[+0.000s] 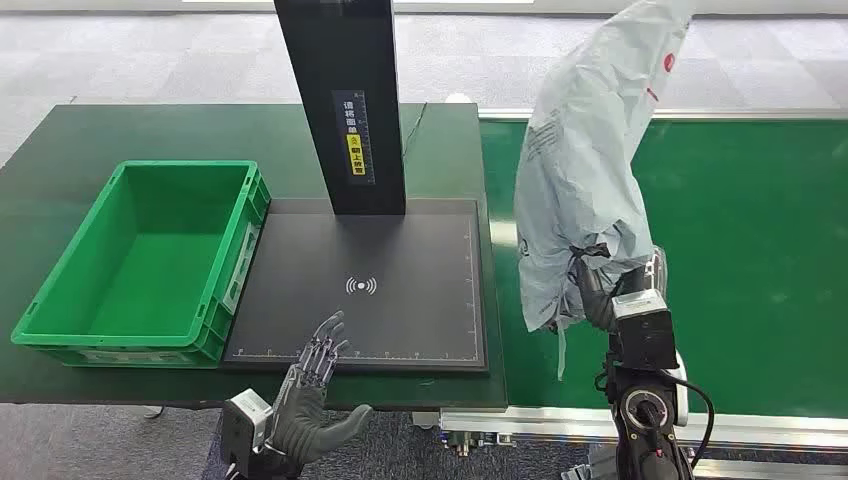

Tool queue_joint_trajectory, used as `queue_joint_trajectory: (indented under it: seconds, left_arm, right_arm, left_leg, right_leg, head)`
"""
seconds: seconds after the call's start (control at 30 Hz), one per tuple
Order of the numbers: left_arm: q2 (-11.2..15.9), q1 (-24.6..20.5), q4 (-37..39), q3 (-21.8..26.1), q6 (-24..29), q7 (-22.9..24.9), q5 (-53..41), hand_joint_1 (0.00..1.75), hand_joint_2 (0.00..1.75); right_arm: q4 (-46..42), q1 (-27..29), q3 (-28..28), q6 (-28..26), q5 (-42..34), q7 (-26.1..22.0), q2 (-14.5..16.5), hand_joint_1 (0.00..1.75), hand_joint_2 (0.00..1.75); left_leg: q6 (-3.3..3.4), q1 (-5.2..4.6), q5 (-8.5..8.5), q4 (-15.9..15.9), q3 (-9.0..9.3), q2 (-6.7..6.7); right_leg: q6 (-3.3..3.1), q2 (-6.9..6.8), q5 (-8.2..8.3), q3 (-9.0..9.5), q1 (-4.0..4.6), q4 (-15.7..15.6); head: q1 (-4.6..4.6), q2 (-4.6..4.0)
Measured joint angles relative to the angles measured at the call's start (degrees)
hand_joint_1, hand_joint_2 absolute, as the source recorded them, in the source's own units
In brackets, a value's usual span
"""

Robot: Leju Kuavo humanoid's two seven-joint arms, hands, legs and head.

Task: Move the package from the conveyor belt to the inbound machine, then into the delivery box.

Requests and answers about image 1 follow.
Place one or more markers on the black inbound scanner machine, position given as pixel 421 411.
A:
pixel 371 285

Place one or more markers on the green conveyor belt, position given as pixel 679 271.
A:
pixel 742 265

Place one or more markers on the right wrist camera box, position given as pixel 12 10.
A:
pixel 641 331

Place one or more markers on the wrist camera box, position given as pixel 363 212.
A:
pixel 641 331
pixel 244 420

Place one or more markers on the grey plastic mailer package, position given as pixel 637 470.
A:
pixel 583 166

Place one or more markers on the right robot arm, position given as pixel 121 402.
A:
pixel 646 417

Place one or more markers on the yellow black machine label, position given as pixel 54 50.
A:
pixel 356 136

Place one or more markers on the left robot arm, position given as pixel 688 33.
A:
pixel 265 469

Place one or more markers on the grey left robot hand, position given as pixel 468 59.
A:
pixel 301 417

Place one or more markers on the dark green table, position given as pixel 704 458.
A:
pixel 79 139

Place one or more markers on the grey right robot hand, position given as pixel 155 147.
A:
pixel 599 301

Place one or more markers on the green plastic crate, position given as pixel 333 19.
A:
pixel 142 265

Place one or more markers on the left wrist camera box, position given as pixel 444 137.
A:
pixel 244 420

